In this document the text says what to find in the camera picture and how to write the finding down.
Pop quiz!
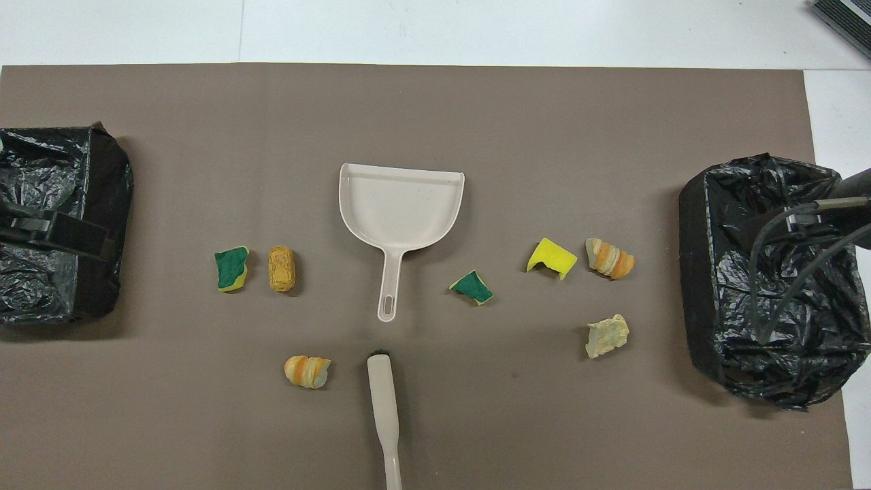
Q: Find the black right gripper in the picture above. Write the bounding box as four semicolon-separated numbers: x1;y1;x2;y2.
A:
745;167;871;256

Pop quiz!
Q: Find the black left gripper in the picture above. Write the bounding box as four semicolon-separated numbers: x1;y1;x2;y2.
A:
0;204;111;263

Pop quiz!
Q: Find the green and yellow sponge piece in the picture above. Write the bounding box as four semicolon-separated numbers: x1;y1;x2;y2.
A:
214;246;250;293

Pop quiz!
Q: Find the brown fried croquette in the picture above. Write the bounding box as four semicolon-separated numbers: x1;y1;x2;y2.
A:
267;246;298;294

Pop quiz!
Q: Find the orange striped bread piece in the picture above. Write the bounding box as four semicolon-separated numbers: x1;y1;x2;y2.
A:
284;355;332;390
585;238;637;280

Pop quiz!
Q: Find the pale beige foam chunk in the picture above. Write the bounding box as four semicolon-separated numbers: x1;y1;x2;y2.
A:
585;314;630;359

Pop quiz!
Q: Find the beige plastic dustpan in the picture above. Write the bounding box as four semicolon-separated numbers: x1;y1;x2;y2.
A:
338;162;466;323

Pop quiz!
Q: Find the beige brush with black bristles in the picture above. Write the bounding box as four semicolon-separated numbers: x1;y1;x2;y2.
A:
366;348;404;490

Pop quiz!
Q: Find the small green sponge wedge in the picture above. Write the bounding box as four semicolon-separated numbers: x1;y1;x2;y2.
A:
449;270;495;306

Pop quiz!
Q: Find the bin with black trash bag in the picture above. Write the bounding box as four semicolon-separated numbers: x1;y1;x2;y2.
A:
678;153;871;410
0;122;135;325

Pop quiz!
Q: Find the dark ribbed device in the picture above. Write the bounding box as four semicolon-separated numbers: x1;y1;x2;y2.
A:
808;0;871;59

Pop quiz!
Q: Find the brown paper table mat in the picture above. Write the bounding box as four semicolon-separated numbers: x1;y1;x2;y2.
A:
0;63;855;490

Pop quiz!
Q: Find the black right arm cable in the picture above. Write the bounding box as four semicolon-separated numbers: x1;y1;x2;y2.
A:
749;199;871;341

